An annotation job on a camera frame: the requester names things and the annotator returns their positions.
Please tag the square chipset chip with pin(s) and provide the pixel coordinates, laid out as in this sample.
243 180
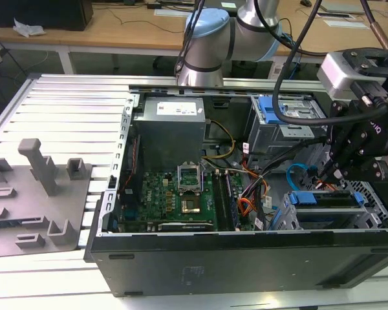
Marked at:
190 206

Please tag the wooden desk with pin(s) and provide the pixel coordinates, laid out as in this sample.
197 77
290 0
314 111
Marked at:
116 32

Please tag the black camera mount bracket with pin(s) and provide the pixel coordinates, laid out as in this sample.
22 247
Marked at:
365 63

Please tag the metal CPU socket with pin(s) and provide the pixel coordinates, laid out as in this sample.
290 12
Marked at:
189 178

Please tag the black graphics card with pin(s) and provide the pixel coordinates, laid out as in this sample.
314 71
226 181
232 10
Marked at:
184 226

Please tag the hard disk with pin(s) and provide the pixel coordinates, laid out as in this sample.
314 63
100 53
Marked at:
305 197

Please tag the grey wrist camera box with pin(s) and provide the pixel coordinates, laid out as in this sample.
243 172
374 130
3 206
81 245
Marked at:
336 76

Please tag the black grey PC case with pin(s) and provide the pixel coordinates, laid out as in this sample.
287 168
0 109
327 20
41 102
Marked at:
213 264

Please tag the white paper sheet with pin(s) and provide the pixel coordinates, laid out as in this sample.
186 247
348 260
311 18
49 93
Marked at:
344 23
173 12

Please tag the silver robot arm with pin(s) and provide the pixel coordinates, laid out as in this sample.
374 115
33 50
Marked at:
207 45

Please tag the grey metal disk bay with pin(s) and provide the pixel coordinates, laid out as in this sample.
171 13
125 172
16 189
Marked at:
372 210

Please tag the black RAM slot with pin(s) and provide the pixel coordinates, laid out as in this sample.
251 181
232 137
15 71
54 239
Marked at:
230 200
217 200

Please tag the black box on desk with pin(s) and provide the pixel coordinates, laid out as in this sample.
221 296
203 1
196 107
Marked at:
42 13

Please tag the blue plastic drive latch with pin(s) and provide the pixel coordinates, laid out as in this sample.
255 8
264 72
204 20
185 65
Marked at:
266 109

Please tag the grey optical drive cage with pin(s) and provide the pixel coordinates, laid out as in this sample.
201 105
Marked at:
278 135

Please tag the black fan shroud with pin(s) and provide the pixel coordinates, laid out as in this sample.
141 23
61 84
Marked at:
131 168

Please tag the grey power supply box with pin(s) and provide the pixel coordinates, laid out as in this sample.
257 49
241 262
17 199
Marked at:
168 135

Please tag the crumpled white paper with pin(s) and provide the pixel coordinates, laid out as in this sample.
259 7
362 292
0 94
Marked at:
27 29

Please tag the green motherboard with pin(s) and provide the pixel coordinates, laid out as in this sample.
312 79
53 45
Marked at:
158 193

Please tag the grey parts rack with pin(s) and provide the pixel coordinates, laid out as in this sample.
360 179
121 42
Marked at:
26 206

